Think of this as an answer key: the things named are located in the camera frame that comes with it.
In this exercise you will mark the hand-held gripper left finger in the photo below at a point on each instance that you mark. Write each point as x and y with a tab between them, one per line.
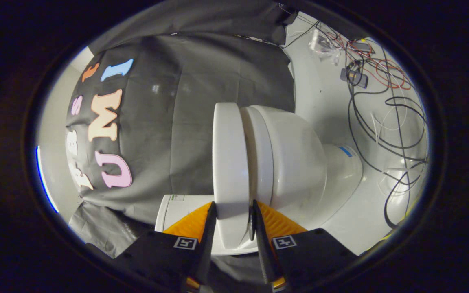
208	244

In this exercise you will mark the small grey device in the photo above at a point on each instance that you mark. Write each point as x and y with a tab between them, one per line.
358	78

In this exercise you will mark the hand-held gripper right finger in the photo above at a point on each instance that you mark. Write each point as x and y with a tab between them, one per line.
265	252

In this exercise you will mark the white toilet bowl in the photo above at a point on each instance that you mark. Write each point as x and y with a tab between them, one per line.
299	162

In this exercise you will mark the clear plastic bag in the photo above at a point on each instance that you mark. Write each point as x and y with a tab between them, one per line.
322	44

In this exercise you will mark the small dark device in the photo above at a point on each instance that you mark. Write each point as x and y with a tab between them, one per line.
362	45

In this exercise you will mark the black backdrop cloth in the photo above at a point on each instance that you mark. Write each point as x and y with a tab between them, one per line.
198	81

